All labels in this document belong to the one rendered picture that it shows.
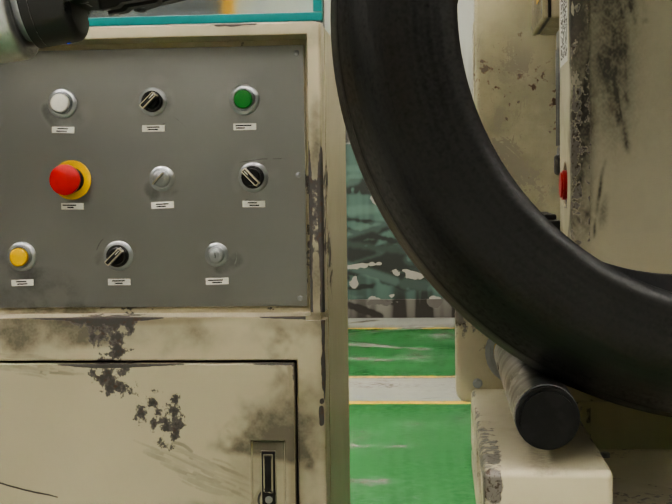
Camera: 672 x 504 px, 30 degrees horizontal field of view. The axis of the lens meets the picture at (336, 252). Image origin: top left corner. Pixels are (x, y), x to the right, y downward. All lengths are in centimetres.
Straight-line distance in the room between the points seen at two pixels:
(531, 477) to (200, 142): 87
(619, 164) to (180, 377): 65
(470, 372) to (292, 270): 46
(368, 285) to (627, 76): 891
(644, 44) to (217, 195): 63
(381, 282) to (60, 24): 918
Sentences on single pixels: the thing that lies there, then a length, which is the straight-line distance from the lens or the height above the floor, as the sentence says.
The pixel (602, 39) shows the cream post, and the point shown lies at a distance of 125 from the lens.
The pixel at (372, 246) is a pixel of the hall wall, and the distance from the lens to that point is 1009.
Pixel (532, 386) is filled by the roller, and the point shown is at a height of 92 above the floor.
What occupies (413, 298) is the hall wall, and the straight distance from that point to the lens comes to 1011.
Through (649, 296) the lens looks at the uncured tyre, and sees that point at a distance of 85.
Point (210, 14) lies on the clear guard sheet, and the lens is 163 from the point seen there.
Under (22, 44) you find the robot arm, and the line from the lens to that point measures 100.
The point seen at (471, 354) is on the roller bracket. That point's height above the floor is 90.
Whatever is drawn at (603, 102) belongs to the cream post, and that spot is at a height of 114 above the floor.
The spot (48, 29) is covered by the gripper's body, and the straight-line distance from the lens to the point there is 99.
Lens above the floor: 106
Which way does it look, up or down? 3 degrees down
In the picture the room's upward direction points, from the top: 1 degrees counter-clockwise
